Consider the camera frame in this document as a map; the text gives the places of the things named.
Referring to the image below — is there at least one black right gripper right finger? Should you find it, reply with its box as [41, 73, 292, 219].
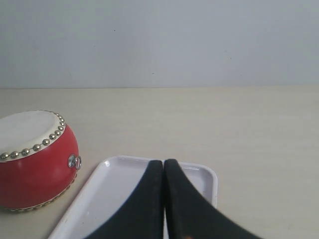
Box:
[163, 159, 259, 239]

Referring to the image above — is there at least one white plastic tray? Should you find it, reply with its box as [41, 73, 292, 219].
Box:
[48, 155, 218, 239]

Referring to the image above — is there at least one small red drum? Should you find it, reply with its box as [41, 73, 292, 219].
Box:
[0, 110, 82, 212]

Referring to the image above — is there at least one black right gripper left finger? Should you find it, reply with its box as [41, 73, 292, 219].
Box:
[86, 160, 162, 239]

